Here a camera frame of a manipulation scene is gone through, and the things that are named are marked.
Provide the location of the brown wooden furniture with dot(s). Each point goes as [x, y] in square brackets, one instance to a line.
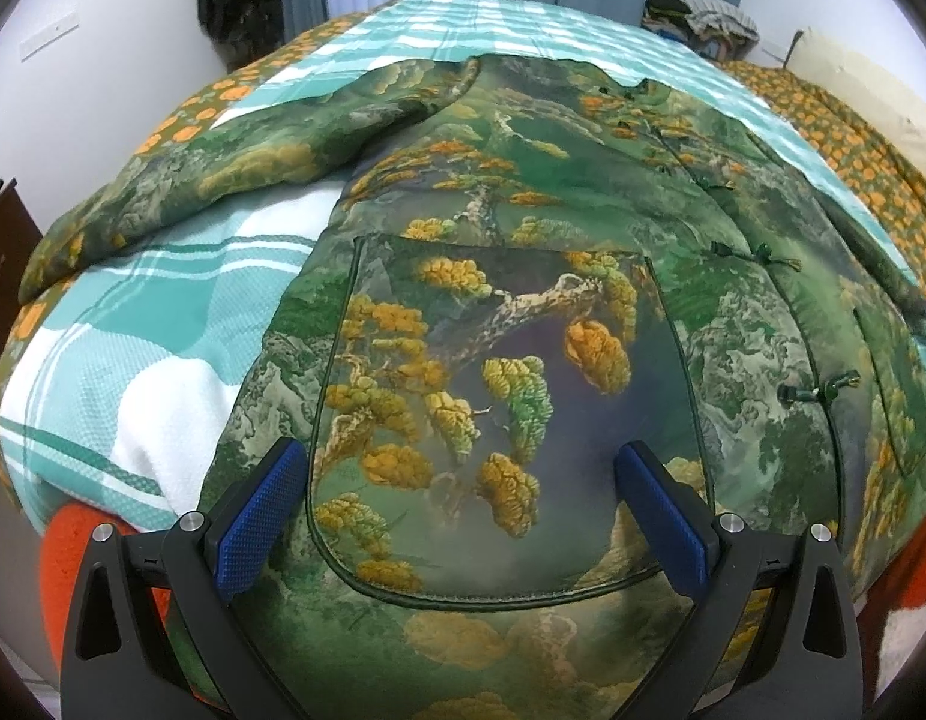
[5, 262]

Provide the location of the orange fleece blanket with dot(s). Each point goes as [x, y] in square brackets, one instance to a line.
[66, 547]

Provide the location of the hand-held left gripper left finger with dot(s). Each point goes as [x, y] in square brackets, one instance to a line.
[256, 514]

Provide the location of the white wall trunking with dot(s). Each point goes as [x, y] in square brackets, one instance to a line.
[50, 37]

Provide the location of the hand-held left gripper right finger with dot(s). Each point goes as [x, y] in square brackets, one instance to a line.
[661, 521]

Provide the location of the orange floral bedsheet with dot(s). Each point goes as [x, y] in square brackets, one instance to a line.
[845, 142]

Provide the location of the green landscape print jacket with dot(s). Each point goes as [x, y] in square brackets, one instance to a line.
[508, 277]

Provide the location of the teal plaid blanket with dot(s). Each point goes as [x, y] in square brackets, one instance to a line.
[132, 360]

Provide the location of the cream pillow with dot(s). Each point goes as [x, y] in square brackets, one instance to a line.
[868, 82]

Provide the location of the hanging dark clothes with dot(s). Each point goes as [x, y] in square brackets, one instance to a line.
[238, 7]

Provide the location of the pile of clothes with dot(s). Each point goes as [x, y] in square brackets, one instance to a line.
[699, 19]

